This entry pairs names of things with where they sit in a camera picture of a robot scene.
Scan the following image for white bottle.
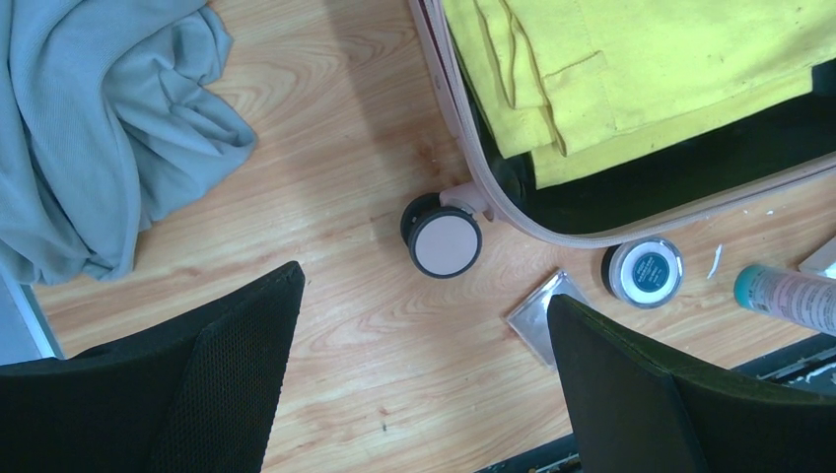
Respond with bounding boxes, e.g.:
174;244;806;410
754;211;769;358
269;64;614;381
733;264;835;336

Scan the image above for square clear compact case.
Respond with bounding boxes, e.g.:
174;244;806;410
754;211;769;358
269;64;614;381
506;269;588;372

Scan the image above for grey cloth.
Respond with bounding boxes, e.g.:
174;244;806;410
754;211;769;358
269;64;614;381
1;1;257;285

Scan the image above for yellow garment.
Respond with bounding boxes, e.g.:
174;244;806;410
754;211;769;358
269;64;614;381
444;0;835;188

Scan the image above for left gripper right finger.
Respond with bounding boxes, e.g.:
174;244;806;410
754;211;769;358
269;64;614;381
547;295;835;472

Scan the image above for white rectangular box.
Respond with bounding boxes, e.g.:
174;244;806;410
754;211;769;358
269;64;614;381
799;237;836;279

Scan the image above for round blue-lid jar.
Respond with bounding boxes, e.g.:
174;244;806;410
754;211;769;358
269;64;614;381
601;236;684;309

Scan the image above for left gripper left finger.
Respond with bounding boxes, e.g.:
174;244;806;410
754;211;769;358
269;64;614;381
1;261;306;472

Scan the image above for pink open suitcase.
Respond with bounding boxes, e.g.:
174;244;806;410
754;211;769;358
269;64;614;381
400;1;835;279

